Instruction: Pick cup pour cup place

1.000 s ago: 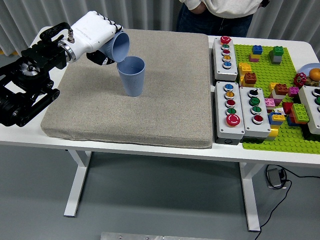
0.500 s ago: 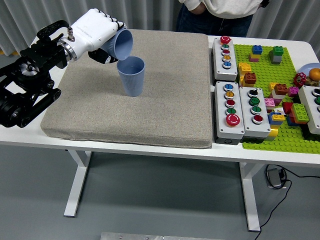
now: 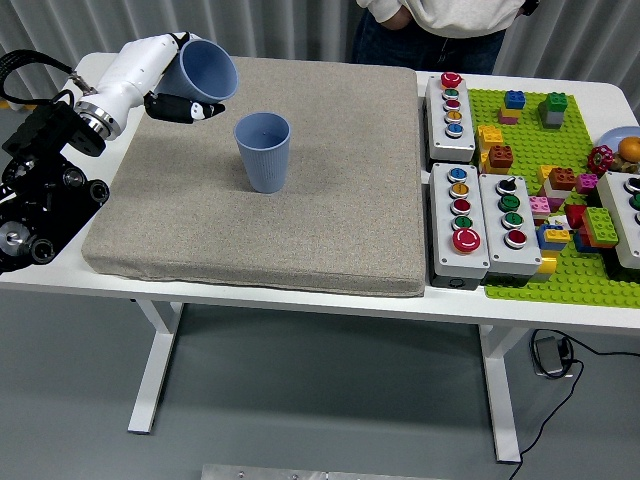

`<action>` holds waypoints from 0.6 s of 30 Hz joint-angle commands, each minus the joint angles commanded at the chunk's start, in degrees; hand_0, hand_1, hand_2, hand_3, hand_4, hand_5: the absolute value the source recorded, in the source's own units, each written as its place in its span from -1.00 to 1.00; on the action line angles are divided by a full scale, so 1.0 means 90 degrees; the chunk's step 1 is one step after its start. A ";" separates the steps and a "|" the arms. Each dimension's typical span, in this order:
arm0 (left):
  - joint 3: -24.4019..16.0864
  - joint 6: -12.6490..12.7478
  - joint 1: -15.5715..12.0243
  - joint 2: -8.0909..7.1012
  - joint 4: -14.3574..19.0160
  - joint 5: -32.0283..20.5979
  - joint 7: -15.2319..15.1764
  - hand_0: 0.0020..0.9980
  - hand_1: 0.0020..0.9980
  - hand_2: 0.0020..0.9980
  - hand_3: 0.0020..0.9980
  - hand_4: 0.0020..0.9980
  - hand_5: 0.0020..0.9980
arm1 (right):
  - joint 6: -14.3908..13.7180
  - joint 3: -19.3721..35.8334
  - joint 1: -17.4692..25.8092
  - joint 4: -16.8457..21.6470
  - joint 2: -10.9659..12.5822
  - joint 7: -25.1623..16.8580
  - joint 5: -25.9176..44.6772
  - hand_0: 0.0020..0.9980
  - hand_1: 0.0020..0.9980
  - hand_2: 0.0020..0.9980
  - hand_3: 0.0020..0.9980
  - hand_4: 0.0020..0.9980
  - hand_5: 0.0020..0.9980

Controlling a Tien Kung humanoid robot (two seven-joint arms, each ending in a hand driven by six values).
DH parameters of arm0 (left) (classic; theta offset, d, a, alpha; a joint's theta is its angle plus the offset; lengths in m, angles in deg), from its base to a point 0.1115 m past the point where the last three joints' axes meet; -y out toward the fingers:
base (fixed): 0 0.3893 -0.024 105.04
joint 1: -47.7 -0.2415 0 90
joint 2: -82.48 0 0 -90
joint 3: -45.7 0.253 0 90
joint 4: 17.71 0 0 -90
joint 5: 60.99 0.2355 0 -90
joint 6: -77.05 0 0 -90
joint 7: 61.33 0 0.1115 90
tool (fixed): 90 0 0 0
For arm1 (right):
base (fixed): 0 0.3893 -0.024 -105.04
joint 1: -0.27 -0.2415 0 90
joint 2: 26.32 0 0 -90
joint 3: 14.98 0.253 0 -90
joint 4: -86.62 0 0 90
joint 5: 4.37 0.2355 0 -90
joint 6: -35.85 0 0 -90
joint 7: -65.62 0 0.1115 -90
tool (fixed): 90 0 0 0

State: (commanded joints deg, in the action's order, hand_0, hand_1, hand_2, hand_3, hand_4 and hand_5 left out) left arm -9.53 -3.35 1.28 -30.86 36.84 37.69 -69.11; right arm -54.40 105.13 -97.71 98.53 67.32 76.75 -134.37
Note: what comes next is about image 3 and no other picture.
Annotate grey four-button control box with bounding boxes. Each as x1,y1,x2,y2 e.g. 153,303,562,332
477,172,544,287

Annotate blue ribbed cup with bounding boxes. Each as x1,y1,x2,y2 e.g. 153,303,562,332
233,112,292,195
152,39,239,109

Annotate blue plate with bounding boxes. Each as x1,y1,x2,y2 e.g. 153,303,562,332
597,125,640,166

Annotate brown toy brick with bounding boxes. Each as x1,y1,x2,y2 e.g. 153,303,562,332
486,144,515,170
547,166,578,192

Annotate white toy brick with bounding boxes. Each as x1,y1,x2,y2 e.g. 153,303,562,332
541,180,572,201

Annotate green studded baseplate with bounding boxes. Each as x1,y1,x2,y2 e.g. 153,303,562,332
464,87,640,309

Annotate red valve wheel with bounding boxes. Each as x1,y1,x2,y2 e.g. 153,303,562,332
586,144,614,175

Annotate lime green toy brick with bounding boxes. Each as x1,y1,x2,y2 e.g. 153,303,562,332
581,206,620,249

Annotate grey five-button control box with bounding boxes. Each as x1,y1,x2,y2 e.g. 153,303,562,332
423,71,477,164
427,162,491,290

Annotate grey power adapter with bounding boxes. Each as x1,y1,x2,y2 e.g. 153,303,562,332
530,334,571,377

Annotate white table leg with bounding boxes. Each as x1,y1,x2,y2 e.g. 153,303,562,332
127,299,184,435
477,323,531,464

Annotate grey toy brick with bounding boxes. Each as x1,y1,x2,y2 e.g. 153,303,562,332
536,102,565,131

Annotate black power cable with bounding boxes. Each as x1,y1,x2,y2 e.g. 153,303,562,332
559,335,640,357
509,357,585,480

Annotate grey-brown mat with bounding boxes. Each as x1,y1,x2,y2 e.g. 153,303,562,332
80,53,427,299

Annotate grey curtain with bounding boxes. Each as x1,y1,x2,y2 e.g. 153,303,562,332
0,0,640,114

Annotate brown toy food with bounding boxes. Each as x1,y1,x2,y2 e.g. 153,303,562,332
612,152,640,174

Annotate person's right hand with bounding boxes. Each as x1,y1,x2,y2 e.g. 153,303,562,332
372,9,414,31

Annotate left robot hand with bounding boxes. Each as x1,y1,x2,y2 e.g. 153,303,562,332
93,31,227,125

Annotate red toy brick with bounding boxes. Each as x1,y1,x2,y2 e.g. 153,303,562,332
564,203,589,230

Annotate person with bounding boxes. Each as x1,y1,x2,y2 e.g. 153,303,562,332
352,0,541,75

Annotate grey button control box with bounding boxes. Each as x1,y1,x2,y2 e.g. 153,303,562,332
594,170,640,271

